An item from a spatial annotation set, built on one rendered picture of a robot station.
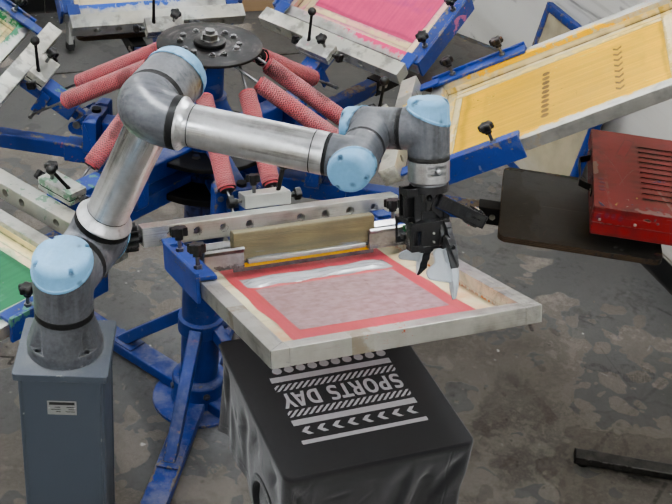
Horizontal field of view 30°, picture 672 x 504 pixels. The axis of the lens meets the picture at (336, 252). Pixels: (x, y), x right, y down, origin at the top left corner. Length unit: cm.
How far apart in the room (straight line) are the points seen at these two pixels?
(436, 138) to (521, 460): 219
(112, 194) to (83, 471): 61
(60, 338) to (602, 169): 173
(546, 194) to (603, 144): 22
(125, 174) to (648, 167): 175
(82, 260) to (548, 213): 164
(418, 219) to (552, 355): 251
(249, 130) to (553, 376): 264
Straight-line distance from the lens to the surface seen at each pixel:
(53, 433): 262
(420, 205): 222
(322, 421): 279
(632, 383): 465
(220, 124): 214
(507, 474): 416
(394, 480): 278
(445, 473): 285
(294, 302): 272
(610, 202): 345
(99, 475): 269
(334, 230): 299
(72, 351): 250
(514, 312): 255
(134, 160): 239
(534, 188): 376
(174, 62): 229
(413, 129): 218
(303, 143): 210
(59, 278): 241
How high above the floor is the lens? 280
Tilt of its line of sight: 34 degrees down
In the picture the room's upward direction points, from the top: 6 degrees clockwise
